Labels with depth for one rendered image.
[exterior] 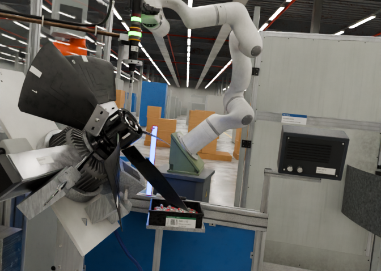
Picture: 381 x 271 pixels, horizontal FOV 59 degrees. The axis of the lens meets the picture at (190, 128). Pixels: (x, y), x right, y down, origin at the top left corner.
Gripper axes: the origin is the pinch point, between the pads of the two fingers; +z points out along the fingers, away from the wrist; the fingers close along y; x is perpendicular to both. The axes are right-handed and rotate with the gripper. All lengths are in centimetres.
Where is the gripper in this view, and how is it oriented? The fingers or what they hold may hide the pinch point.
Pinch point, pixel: (136, 5)
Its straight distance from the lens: 127.9
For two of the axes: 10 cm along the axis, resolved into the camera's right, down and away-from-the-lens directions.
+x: 1.0, -9.9, -0.6
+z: -1.9, 0.4, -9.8
